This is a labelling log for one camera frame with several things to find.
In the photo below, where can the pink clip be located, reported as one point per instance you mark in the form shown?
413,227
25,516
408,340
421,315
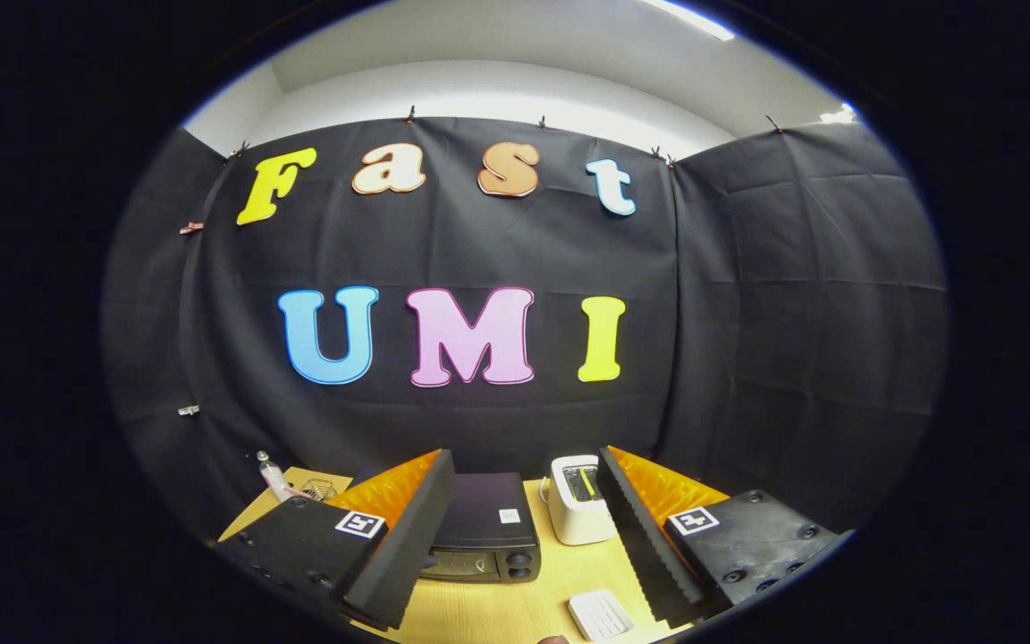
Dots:
191,228

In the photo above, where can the black toaster oven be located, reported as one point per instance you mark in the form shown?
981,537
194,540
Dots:
484,514

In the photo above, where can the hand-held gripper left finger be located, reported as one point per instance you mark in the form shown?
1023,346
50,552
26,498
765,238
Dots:
408,537

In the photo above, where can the white ribbed tray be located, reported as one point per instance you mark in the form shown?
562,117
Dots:
600,615

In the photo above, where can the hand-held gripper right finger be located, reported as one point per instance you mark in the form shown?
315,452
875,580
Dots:
636,528

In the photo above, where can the clear plastic bottle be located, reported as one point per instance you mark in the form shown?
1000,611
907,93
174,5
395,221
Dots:
274,478

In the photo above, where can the white bread toaster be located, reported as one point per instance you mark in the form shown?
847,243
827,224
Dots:
576,523

